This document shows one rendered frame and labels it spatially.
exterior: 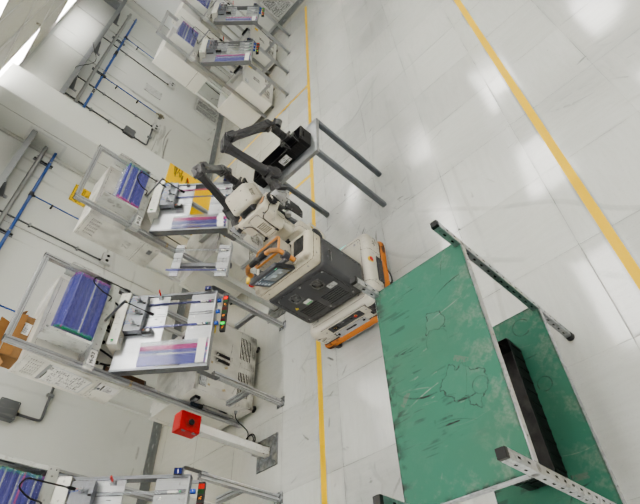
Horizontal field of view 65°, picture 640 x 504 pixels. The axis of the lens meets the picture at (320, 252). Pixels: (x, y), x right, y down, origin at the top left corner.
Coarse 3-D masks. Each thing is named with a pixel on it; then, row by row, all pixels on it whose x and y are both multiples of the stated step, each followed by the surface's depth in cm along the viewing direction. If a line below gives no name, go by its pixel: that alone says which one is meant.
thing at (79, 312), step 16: (80, 272) 376; (80, 288) 368; (96, 288) 378; (64, 304) 355; (80, 304) 361; (96, 304) 371; (64, 320) 346; (80, 320) 355; (96, 320) 364; (80, 336) 351
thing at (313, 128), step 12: (312, 132) 395; (324, 132) 411; (312, 144) 384; (300, 156) 390; (312, 156) 378; (324, 156) 378; (360, 156) 429; (288, 168) 396; (300, 168) 386; (336, 168) 386; (372, 168) 437; (348, 180) 395; (264, 192) 409; (300, 192) 460; (372, 192) 407; (312, 204) 466; (384, 204) 413
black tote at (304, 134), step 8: (296, 136) 398; (304, 136) 386; (280, 144) 403; (288, 144) 403; (296, 144) 384; (304, 144) 384; (272, 152) 409; (280, 152) 409; (288, 152) 389; (296, 152) 389; (264, 160) 414; (272, 160) 414; (280, 160) 394; (288, 160) 394; (280, 168) 400; (256, 176) 415; (264, 184) 411
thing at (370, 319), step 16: (368, 240) 365; (352, 256) 364; (368, 256) 353; (384, 256) 368; (368, 272) 343; (384, 272) 356; (352, 304) 337; (368, 304) 330; (320, 320) 355; (368, 320) 342; (320, 336) 355; (336, 336) 355; (352, 336) 355
